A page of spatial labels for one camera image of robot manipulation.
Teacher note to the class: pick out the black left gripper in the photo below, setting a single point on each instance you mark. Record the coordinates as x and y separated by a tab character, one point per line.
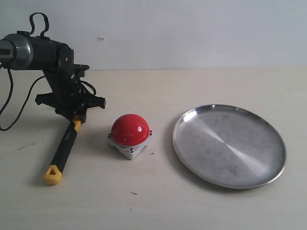
68	93

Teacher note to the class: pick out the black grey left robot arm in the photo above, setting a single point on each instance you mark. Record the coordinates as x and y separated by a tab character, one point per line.
20	51

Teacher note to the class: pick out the round stainless steel plate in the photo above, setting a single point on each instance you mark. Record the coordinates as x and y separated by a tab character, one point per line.
229	146

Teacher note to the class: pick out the yellow black claw hammer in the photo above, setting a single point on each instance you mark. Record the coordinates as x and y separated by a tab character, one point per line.
54	173

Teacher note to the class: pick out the red dome push button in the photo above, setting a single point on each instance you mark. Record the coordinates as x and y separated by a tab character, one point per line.
130	134

